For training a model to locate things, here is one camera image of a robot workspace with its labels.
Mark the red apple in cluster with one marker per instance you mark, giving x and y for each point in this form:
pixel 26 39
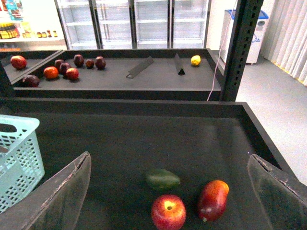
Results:
pixel 72 74

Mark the black divider bar left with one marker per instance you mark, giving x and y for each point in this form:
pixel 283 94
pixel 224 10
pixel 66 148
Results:
pixel 140 67

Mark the orange red fruit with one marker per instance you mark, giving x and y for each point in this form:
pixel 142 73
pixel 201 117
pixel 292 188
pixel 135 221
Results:
pixel 51 72

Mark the yellow lemon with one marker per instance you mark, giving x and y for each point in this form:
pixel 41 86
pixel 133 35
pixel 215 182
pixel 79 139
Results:
pixel 195 60

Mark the green avocado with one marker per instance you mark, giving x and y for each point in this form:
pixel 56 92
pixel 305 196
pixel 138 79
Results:
pixel 162 180

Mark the black display tray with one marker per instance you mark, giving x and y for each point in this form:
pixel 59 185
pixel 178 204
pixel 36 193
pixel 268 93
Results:
pixel 159 81
pixel 199 142

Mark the small dark red fruit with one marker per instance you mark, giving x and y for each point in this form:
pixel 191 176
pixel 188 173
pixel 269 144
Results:
pixel 89 63

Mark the black divider bar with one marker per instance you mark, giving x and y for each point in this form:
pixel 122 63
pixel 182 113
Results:
pixel 140 67
pixel 178 65

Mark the dark red apple back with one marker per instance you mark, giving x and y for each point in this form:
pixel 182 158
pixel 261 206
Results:
pixel 78 60

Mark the dark red apple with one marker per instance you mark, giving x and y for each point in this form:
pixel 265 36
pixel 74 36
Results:
pixel 100 63
pixel 78 60

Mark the black divider bar right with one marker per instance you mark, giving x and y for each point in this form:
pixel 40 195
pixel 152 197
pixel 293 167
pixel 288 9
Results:
pixel 178 65

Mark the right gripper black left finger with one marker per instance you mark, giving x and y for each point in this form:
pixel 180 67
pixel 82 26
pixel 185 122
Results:
pixel 54 205

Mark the dark purple fruit front left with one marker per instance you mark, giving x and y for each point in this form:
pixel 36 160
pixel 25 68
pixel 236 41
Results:
pixel 31 81

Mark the black near display tray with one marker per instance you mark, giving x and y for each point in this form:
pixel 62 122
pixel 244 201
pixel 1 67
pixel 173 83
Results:
pixel 199 142

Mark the dark plum behind cluster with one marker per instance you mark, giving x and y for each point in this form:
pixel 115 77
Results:
pixel 58 63

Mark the dark plum in cluster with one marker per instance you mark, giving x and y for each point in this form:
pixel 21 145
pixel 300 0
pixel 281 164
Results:
pixel 63 68

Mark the light blue plastic basket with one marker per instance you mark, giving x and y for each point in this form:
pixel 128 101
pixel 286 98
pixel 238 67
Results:
pixel 21 165

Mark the red orange mango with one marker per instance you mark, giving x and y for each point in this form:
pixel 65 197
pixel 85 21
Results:
pixel 212 200

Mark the shelf with bottled goods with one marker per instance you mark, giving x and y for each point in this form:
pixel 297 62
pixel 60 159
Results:
pixel 30 25

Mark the black perforated steel post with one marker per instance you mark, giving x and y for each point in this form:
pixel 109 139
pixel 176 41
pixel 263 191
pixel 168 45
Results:
pixel 246 16

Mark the dark red apple right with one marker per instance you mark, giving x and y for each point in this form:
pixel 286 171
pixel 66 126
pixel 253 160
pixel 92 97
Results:
pixel 100 63

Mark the black far display tray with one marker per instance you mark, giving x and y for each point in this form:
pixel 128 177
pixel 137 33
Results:
pixel 159 81

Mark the glass door refrigerator row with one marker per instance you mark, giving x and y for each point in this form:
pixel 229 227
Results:
pixel 134 24

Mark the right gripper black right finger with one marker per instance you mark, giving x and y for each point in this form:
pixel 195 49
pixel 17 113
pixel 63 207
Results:
pixel 282 197

